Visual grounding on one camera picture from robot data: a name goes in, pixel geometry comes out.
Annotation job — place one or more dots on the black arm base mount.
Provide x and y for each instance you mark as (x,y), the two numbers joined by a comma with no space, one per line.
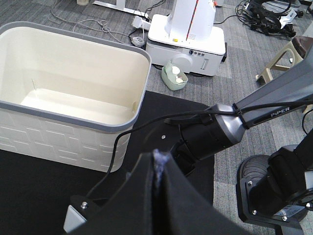
(276,191)

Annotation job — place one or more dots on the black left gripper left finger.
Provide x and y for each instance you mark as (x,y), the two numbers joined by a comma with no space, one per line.
(129,211)

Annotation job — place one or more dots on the grey purple towel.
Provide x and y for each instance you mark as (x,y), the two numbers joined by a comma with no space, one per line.
(160,160)

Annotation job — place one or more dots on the white storage bin grey rim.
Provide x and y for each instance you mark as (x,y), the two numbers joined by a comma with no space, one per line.
(67,97)

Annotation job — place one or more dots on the green small basket with items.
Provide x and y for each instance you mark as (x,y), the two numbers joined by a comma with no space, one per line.
(173,77)

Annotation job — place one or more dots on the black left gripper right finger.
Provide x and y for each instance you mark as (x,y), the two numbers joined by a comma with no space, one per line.
(185,211)

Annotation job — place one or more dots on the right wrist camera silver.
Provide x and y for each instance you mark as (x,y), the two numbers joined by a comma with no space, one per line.
(81,209)

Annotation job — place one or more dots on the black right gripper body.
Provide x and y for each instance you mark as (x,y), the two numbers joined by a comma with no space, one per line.
(164,137)

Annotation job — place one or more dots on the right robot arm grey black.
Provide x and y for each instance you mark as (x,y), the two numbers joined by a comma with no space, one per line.
(197,136)

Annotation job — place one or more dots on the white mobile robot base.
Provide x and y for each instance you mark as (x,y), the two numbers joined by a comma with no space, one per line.
(187,38)

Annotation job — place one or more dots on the white power strip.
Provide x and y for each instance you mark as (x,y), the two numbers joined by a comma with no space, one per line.
(138,22)

